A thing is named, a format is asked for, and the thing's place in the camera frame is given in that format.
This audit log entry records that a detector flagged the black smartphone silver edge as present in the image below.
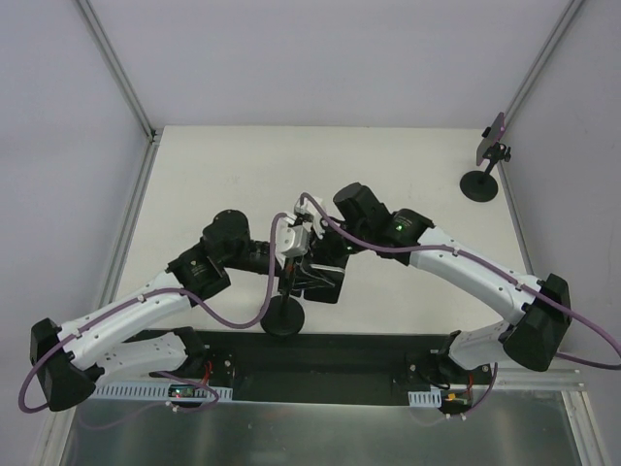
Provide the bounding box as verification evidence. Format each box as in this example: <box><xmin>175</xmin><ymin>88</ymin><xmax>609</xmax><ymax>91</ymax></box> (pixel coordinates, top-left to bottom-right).
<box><xmin>303</xmin><ymin>264</ymin><xmax>345</xmax><ymax>304</ymax></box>

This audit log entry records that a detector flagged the black phone stand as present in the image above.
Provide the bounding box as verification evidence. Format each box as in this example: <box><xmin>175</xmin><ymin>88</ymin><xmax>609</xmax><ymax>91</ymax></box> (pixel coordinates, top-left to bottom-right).
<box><xmin>260</xmin><ymin>257</ymin><xmax>305</xmax><ymax>339</ymax></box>
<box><xmin>459</xmin><ymin>142</ymin><xmax>511</xmax><ymax>203</ymax></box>

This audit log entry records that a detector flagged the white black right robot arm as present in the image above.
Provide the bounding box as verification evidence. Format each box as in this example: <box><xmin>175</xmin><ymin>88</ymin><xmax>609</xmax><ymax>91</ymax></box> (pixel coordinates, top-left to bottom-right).
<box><xmin>333</xmin><ymin>183</ymin><xmax>572</xmax><ymax>383</ymax></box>

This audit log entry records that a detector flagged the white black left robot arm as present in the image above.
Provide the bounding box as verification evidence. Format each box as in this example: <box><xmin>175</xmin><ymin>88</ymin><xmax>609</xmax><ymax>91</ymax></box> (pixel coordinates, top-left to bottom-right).
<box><xmin>18</xmin><ymin>210</ymin><xmax>339</xmax><ymax>413</ymax></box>

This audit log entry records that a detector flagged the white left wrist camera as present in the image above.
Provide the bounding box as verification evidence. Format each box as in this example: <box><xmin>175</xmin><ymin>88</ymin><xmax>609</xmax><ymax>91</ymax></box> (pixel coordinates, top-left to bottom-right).
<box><xmin>276</xmin><ymin>217</ymin><xmax>310</xmax><ymax>258</ymax></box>

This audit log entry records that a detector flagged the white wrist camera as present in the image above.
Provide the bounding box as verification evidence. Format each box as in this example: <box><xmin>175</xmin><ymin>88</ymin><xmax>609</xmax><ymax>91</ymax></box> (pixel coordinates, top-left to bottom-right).
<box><xmin>276</xmin><ymin>217</ymin><xmax>310</xmax><ymax>258</ymax></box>
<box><xmin>293</xmin><ymin>192</ymin><xmax>326</xmax><ymax>240</ymax></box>

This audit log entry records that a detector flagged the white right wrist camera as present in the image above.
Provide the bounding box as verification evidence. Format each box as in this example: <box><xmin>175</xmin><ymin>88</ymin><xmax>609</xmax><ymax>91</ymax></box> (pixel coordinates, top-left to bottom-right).
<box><xmin>293</xmin><ymin>192</ymin><xmax>326</xmax><ymax>240</ymax></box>

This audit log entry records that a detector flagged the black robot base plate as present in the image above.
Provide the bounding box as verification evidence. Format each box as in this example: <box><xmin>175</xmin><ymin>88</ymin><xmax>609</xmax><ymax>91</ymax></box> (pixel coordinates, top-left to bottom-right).
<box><xmin>183</xmin><ymin>330</ymin><xmax>494</xmax><ymax>404</ymax></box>

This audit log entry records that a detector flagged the white cable duct right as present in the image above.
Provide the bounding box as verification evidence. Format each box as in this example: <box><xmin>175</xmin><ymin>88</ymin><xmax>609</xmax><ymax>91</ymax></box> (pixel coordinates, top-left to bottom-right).
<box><xmin>408</xmin><ymin>387</ymin><xmax>442</xmax><ymax>409</ymax></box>

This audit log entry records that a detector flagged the white cable duct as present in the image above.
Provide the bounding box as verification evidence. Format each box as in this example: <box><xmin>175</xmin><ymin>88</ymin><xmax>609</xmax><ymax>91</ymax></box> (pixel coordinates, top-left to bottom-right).
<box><xmin>90</xmin><ymin>382</ymin><xmax>233</xmax><ymax>403</ymax></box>
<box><xmin>408</xmin><ymin>387</ymin><xmax>442</xmax><ymax>409</ymax></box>

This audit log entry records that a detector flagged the white cable duct left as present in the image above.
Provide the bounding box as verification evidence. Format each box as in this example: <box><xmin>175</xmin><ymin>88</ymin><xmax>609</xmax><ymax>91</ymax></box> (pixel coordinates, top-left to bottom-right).
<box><xmin>90</xmin><ymin>382</ymin><xmax>233</xmax><ymax>403</ymax></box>

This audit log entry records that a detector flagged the aluminium frame post left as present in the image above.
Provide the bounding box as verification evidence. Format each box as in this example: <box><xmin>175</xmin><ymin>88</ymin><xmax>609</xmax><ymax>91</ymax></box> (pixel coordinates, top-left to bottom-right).
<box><xmin>73</xmin><ymin>0</ymin><xmax>157</xmax><ymax>141</ymax></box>

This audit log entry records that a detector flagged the aluminium frame post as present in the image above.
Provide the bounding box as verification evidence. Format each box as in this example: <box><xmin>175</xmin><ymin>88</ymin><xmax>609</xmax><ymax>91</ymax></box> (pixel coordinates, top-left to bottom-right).
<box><xmin>488</xmin><ymin>0</ymin><xmax>590</xmax><ymax>143</ymax></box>
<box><xmin>73</xmin><ymin>0</ymin><xmax>157</xmax><ymax>141</ymax></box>

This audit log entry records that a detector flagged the aluminium frame post right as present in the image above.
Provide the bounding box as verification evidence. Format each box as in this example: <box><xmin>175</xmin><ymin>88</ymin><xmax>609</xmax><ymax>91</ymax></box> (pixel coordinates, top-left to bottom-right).
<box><xmin>488</xmin><ymin>0</ymin><xmax>590</xmax><ymax>143</ymax></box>

